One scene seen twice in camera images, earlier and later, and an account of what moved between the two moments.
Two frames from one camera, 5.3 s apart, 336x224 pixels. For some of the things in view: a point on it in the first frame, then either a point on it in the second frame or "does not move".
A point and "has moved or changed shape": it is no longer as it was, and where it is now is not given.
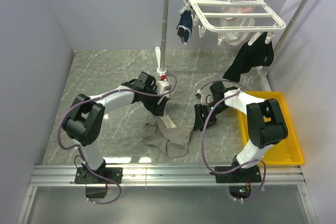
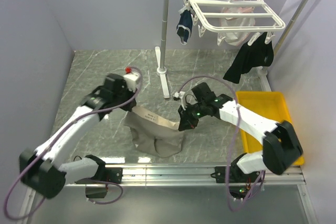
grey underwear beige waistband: (164, 136) has moved or changed shape
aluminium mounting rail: (166, 176) does not move
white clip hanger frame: (231, 7) does not move
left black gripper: (156, 109) → (130, 106)
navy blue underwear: (184, 28) does not move
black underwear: (259, 54) does not move
